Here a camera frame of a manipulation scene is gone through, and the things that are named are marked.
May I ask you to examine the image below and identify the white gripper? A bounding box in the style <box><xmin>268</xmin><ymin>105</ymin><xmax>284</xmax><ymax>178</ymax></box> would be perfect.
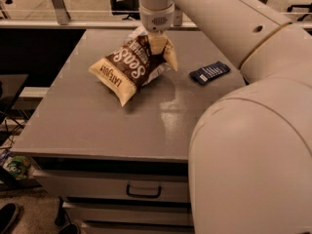
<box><xmin>139</xmin><ymin>4</ymin><xmax>175</xmax><ymax>55</ymax></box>

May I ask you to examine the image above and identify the brown and yellow chip bag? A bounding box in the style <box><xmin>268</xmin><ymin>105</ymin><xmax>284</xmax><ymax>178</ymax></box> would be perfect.
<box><xmin>89</xmin><ymin>26</ymin><xmax>178</xmax><ymax>106</ymax></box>

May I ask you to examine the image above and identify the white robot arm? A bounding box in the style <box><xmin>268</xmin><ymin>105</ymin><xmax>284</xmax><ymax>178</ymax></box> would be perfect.
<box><xmin>139</xmin><ymin>0</ymin><xmax>312</xmax><ymax>234</ymax></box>

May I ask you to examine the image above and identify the blue rxbar wrapper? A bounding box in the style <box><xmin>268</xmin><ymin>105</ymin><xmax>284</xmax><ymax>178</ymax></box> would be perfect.
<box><xmin>189</xmin><ymin>61</ymin><xmax>231</xmax><ymax>86</ymax></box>

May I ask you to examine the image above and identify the grey drawer cabinet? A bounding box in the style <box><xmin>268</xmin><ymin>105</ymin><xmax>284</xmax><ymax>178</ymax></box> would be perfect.
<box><xmin>13</xmin><ymin>29</ymin><xmax>245</xmax><ymax>234</ymax></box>

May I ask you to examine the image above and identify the green snack package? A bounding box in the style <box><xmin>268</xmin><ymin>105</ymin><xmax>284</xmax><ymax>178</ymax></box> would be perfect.
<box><xmin>0</xmin><ymin>149</ymin><xmax>31</xmax><ymax>179</ymax></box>

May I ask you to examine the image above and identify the black shoe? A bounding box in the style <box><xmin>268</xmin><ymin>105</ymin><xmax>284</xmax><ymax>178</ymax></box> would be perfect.
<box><xmin>0</xmin><ymin>203</ymin><xmax>20</xmax><ymax>234</ymax></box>
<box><xmin>58</xmin><ymin>223</ymin><xmax>81</xmax><ymax>234</ymax></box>

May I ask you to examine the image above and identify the black drawer handle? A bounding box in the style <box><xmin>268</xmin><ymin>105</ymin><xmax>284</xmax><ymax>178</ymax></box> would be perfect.
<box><xmin>126</xmin><ymin>184</ymin><xmax>162</xmax><ymax>199</ymax></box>

